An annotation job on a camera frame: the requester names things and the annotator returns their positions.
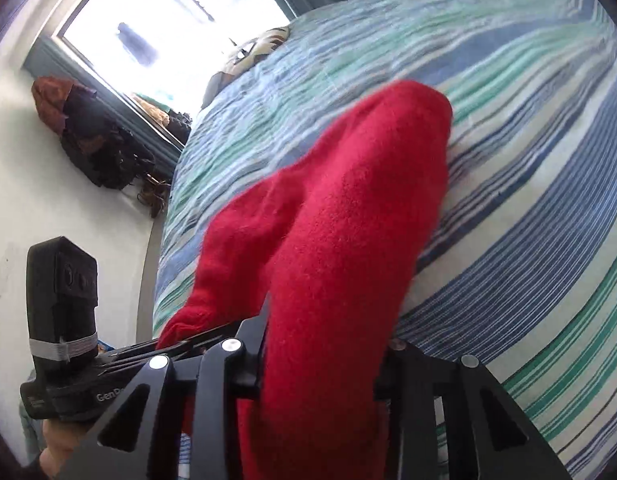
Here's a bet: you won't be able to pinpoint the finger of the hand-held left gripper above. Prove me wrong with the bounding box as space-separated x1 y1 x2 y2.
104 332 225 362
96 356 155 380

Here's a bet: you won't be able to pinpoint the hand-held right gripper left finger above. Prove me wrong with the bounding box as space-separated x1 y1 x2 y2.
61 300 269 480

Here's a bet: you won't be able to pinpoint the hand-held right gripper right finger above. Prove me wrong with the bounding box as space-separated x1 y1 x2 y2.
373 337 572 480

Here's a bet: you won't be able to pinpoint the red knit sweater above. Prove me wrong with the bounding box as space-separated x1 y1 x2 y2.
156 79 454 480

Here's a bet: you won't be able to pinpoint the person's left hand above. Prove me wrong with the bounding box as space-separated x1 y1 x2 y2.
38 417 96 479

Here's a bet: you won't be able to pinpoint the rust-brown cloth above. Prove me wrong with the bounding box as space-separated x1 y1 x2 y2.
31 76 96 135

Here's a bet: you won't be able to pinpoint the striped bed cover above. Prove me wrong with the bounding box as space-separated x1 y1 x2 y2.
151 0 617 480

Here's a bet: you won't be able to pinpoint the window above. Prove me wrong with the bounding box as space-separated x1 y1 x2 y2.
58 0 292 111

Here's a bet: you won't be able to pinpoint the printed cushion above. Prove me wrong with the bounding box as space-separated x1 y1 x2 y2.
201 25 292 111

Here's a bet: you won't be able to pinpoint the brown tangled straps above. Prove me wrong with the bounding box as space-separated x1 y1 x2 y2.
136 172 172 219

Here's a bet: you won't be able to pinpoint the dark clothes hanging on wall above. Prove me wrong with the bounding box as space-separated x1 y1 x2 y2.
58 87 156 191

